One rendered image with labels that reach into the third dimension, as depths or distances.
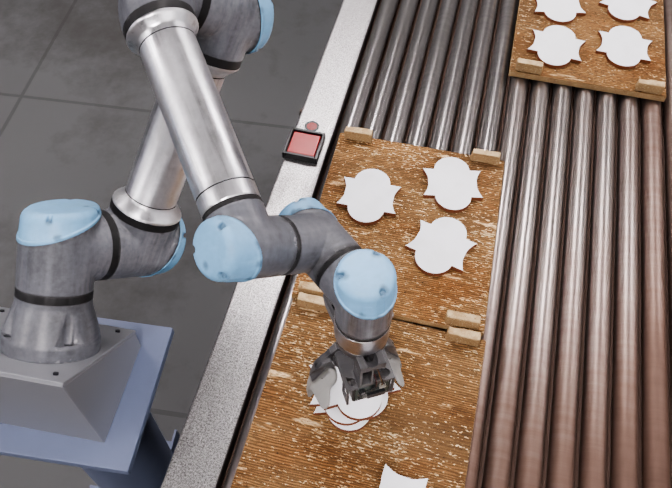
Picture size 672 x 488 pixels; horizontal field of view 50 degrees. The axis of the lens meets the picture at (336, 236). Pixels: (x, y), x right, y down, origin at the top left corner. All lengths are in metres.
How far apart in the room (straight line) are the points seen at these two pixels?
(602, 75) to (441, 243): 0.63
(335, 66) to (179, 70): 0.85
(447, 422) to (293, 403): 0.25
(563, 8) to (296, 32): 1.59
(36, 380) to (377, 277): 0.53
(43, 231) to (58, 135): 1.88
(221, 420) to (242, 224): 0.51
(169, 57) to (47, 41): 2.52
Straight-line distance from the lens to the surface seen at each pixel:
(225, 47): 1.08
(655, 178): 1.63
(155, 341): 1.37
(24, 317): 1.18
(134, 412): 1.33
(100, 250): 1.17
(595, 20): 1.94
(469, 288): 1.34
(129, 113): 3.01
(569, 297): 1.40
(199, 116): 0.88
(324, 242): 0.90
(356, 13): 1.88
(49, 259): 1.15
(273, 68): 3.10
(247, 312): 1.32
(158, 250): 1.22
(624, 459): 1.29
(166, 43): 0.94
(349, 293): 0.84
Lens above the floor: 2.07
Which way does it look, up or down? 55 degrees down
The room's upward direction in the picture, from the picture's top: 1 degrees clockwise
